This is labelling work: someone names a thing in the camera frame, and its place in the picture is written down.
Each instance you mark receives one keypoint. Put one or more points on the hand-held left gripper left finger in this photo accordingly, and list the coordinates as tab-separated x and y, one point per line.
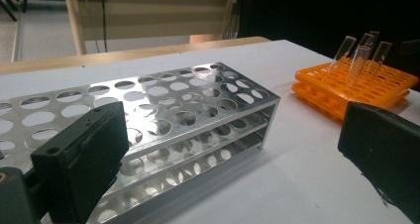
79	161

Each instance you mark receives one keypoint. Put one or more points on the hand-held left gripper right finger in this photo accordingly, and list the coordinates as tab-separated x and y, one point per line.
383	151

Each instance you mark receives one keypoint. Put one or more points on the clear glass test tube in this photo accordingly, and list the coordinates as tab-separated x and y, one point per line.
359	63
367	39
375	34
382	54
345	49

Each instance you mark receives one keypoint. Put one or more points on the orange test tube rack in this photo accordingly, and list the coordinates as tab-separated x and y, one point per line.
317	82

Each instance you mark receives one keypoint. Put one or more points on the metal test tube rack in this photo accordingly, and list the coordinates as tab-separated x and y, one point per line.
231	115

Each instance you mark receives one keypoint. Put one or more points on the light wooden table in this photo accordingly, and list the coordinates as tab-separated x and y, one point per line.
99	57

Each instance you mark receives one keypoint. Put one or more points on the metal floor track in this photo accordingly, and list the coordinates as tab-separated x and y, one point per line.
16	42

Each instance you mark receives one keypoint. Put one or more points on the black curtain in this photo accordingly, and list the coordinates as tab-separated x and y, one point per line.
313	16

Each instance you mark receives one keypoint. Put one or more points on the dark chair legs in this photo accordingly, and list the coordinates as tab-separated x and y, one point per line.
10	6

